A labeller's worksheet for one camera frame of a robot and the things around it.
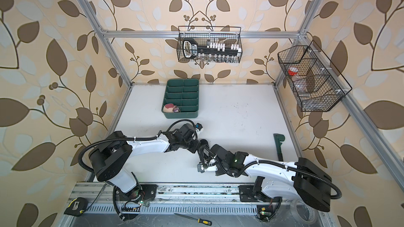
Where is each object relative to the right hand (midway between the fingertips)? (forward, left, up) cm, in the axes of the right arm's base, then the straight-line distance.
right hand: (212, 161), depth 82 cm
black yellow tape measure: (-18, +61, 0) cm, 64 cm away
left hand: (+10, +6, +1) cm, 11 cm away
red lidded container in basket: (+34, -43, +31) cm, 63 cm away
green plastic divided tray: (+46, +17, +3) cm, 49 cm away
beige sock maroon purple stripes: (+30, +24, +7) cm, 40 cm away
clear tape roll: (-23, -42, 0) cm, 48 cm away
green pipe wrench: (+12, -40, -1) cm, 42 cm away
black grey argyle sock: (+10, +4, +1) cm, 11 cm away
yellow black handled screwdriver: (-25, +3, -2) cm, 25 cm away
